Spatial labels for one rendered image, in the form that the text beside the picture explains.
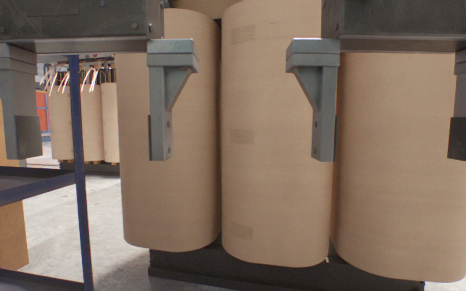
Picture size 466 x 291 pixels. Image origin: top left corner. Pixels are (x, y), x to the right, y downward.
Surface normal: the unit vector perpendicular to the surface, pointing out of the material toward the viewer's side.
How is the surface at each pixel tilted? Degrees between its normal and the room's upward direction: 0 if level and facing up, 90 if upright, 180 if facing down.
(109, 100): 90
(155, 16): 90
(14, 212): 90
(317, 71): 90
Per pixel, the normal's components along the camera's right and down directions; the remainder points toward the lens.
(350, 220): -0.91, 0.04
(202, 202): 0.66, 0.07
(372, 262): -0.61, 0.07
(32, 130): 1.00, 0.00
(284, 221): -0.21, 0.10
